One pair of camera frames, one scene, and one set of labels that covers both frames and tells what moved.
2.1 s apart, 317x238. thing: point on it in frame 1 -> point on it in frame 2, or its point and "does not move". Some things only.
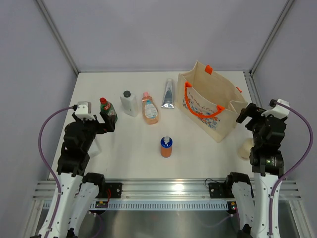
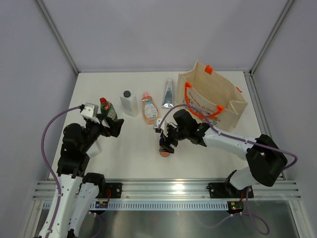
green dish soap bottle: x=107 y=107 does not move
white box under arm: x=94 y=149 does not move
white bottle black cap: x=130 y=102 does not move
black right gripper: x=252 y=111 -> x=168 y=139
